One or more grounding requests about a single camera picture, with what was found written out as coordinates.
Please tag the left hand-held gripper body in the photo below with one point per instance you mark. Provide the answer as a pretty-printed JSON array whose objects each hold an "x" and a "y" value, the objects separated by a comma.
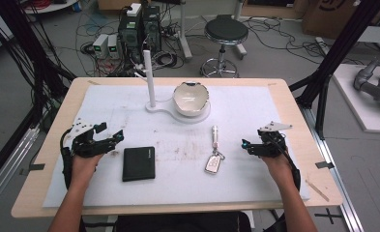
[{"x": 86, "y": 145}]

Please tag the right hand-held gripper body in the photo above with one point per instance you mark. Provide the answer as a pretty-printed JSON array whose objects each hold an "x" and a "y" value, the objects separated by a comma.
[{"x": 273, "y": 146}]

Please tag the person's left hand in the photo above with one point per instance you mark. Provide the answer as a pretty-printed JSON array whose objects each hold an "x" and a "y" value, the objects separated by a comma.
[{"x": 84, "y": 167}]

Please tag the person's right hand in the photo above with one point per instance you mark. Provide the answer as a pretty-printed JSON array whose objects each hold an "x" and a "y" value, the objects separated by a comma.
[{"x": 277, "y": 169}]

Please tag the black wallet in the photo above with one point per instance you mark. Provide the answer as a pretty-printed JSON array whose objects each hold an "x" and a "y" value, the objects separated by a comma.
[{"x": 138, "y": 163}]

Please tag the black tape strip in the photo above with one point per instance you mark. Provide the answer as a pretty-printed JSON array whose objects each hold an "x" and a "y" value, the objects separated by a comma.
[
  {"x": 34, "y": 167},
  {"x": 324, "y": 164}
]

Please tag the thin wooden stick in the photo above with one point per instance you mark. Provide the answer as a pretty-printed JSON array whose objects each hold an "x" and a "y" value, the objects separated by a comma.
[{"x": 317, "y": 190}]

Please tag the white stand with pole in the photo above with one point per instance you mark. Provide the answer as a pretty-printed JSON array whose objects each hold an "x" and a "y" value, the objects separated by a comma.
[{"x": 150, "y": 80}]

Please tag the white ceramic bowl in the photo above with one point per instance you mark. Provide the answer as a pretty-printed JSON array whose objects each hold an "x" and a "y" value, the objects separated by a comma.
[{"x": 190, "y": 98}]

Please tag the white foam mat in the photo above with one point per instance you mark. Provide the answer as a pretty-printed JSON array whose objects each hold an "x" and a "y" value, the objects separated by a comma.
[{"x": 178, "y": 187}]

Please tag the grey power supply unit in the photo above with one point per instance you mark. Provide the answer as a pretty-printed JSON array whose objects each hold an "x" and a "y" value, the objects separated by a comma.
[
  {"x": 100, "y": 46},
  {"x": 113, "y": 47}
]

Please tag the white platform board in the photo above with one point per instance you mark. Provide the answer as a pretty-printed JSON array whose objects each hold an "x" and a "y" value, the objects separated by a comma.
[{"x": 355, "y": 109}]

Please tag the black computer tower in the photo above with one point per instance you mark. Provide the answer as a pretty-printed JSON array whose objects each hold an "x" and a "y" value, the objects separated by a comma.
[
  {"x": 131, "y": 35},
  {"x": 152, "y": 29}
]

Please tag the person's black clothing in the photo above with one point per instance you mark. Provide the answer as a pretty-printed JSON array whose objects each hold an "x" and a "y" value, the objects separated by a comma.
[{"x": 181, "y": 222}]

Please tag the black round stool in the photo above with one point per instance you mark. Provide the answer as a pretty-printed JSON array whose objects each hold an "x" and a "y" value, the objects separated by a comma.
[{"x": 226, "y": 30}]

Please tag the white box device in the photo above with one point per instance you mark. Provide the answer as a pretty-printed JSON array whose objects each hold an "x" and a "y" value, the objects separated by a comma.
[{"x": 133, "y": 9}]

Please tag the white desk leg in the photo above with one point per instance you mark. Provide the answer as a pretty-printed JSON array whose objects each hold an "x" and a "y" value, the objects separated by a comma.
[{"x": 185, "y": 32}]

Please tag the flat cardboard box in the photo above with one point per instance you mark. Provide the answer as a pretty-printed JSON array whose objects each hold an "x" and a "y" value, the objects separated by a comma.
[{"x": 271, "y": 8}]

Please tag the large cardboard box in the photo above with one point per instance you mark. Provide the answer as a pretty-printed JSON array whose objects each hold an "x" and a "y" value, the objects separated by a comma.
[{"x": 336, "y": 17}]

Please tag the aluminium rail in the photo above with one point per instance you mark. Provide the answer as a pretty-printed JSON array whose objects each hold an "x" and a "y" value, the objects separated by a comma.
[
  {"x": 332, "y": 167},
  {"x": 10, "y": 167}
]

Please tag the black metal frame post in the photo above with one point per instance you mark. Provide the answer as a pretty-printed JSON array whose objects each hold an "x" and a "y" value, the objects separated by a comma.
[
  {"x": 26, "y": 42},
  {"x": 332, "y": 61}
]

